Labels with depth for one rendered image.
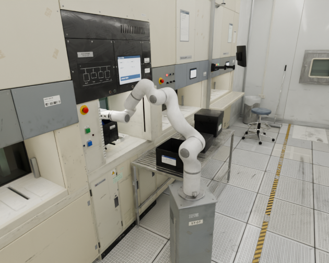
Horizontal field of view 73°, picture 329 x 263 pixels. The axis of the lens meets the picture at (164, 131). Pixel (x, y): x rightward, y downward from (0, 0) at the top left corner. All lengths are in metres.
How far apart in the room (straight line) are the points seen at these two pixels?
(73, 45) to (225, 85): 3.74
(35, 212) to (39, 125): 0.53
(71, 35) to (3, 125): 0.65
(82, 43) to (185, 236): 1.47
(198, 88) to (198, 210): 2.20
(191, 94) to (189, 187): 2.14
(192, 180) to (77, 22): 1.24
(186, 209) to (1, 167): 1.31
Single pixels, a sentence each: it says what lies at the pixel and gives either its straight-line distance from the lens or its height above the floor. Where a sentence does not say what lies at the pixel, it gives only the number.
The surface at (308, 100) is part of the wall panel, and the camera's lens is 5.88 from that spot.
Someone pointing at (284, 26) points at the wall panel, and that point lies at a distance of 5.80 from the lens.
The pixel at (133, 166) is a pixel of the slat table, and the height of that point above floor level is 0.72.
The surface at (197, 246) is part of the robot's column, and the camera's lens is 1.83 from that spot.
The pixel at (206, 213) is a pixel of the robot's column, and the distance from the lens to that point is 1.65.
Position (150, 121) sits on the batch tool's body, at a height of 1.07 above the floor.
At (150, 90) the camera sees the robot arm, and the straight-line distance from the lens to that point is 1.43.
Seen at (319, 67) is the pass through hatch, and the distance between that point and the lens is 5.66.
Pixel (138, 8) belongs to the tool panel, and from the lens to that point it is 2.06.
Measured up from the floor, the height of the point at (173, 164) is 0.82.
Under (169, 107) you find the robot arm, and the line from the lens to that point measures 1.47.
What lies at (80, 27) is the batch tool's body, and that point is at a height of 1.86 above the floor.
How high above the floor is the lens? 1.74
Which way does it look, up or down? 21 degrees down
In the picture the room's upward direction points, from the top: 1 degrees counter-clockwise
